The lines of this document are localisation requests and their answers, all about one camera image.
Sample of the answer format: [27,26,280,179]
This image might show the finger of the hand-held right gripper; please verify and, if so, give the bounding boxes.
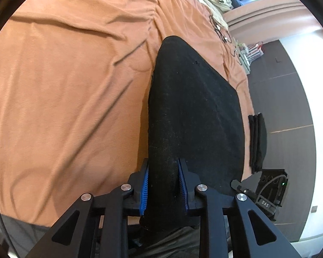
[230,179,256,197]

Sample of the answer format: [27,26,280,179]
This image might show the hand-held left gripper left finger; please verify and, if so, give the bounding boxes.
[24,158,151,258]

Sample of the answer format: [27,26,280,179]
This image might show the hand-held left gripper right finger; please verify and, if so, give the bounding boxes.
[178,158,303,258]

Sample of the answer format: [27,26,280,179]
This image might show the stack of folded black pants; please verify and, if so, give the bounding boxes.
[248,112,268,174]

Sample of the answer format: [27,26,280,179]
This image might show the person's right leg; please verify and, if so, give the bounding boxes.
[128,226,202,258]

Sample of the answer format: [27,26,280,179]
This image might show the orange blanket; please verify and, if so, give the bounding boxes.
[0,0,255,218]

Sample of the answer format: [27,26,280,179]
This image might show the pink curtain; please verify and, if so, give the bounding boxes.
[223,0,323,46]

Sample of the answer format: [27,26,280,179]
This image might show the black charging cable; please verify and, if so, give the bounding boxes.
[208,15,239,57]

